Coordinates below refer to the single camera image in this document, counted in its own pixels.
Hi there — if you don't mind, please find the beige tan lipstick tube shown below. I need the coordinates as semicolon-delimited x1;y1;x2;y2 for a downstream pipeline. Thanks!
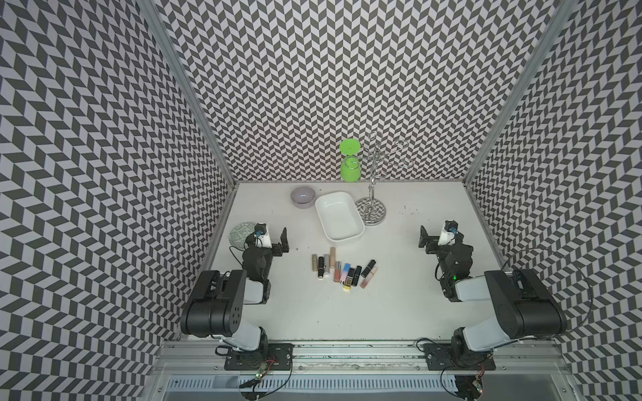
329;247;336;269

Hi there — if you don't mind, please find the black lipstick silver band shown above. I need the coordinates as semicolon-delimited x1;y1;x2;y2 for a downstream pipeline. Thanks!
361;260;376;278

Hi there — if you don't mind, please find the white plastic storage box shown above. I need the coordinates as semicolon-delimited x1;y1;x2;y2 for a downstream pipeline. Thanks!
314;191;365;245

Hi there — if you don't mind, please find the pink lip gloss tube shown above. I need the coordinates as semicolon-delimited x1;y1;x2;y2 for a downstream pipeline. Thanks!
360;267;378;288

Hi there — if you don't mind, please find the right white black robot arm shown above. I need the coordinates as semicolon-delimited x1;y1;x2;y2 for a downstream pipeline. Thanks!
418;221;568;358

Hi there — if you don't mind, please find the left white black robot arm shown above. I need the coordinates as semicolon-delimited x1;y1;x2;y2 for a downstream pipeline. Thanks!
180;223;290;358

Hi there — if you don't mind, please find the blue pink gradient lipstick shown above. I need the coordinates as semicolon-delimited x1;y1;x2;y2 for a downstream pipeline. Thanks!
340;263;350;282

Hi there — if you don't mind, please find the black round lipstick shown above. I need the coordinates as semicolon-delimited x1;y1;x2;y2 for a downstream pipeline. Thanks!
352;266;362;287

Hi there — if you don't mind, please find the black gold square lipstick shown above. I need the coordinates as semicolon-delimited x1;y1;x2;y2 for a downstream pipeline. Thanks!
344;267;355;292

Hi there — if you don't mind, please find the green patterned small bowl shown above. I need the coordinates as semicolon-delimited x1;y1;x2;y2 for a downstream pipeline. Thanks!
228;222;257;250

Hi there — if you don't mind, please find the grey purple bowl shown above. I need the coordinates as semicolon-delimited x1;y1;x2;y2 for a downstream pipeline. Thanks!
290;185;317;209

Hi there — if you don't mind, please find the red brown lip gloss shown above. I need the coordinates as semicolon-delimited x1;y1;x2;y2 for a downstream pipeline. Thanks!
334;261;342;282

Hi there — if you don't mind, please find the chrome metal stand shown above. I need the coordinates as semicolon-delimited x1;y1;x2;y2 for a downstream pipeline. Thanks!
355;134;408;227

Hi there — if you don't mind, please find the green plastic cup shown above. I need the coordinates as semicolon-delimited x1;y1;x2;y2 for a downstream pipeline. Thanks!
339;139;361;182

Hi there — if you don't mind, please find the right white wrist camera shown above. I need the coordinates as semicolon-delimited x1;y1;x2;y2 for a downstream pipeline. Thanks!
437;221;458;247

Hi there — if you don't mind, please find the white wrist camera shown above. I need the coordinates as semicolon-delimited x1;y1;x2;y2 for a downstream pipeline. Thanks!
437;221;458;247
252;223;272;248

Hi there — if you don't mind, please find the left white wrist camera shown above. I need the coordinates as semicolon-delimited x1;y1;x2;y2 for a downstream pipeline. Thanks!
252;223;272;248

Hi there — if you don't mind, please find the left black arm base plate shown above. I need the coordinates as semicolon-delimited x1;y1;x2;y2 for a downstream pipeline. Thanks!
224;343;294;372

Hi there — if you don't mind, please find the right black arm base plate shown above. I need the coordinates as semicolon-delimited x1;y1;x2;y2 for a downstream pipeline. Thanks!
420;343;497;371

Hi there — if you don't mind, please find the aluminium front rail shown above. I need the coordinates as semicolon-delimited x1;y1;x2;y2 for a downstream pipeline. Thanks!
150;340;570;375

